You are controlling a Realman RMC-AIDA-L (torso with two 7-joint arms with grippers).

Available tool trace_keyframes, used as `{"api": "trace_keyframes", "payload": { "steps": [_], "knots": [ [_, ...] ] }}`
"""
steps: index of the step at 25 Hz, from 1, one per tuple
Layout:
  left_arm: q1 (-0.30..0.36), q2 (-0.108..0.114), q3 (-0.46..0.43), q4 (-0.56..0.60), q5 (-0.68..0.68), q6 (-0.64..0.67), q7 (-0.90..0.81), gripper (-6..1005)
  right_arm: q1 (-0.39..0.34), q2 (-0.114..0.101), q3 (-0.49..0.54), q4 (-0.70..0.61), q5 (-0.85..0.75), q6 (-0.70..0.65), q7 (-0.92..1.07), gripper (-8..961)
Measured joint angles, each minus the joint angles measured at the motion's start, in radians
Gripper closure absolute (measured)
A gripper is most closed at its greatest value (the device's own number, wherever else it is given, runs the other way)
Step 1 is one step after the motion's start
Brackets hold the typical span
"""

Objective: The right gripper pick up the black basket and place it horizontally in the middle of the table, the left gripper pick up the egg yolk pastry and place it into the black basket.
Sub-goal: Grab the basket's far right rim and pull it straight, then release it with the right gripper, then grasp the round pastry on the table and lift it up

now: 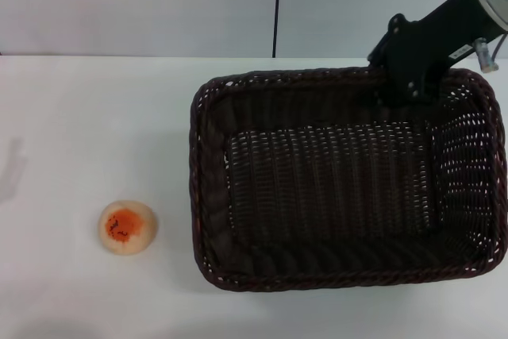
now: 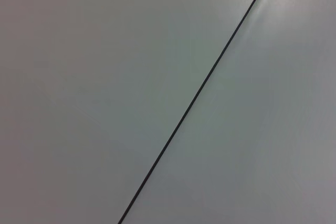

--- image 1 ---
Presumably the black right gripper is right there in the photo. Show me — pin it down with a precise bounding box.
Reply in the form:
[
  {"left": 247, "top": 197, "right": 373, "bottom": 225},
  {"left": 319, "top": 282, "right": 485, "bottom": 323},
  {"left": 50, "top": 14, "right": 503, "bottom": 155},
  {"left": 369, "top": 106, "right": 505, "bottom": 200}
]
[{"left": 366, "top": 0, "right": 499, "bottom": 109}]

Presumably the black woven rectangular basket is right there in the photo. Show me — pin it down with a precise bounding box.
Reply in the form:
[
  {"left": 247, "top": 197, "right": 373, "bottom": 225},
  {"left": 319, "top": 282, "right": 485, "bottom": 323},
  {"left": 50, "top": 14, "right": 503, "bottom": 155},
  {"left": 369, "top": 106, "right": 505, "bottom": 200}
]
[{"left": 187, "top": 66, "right": 508, "bottom": 294}]

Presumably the round bun with orange centre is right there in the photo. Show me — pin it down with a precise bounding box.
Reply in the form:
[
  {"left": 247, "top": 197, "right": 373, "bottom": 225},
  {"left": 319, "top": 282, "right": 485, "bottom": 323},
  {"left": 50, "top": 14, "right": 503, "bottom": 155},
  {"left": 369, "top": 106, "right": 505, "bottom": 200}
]
[{"left": 98, "top": 199, "right": 160, "bottom": 256}]

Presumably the silver cable connector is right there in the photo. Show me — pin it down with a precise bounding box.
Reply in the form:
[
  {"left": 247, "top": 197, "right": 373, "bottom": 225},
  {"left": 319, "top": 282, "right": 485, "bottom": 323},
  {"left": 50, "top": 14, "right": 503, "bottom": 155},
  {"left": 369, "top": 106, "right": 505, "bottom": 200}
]
[{"left": 471, "top": 32, "right": 508, "bottom": 75}]

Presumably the dark vertical wall strip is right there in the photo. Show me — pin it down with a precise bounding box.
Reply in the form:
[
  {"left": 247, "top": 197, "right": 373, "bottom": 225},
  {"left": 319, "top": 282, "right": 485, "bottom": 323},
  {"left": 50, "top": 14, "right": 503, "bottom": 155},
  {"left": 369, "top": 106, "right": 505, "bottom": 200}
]
[{"left": 271, "top": 0, "right": 284, "bottom": 59}]

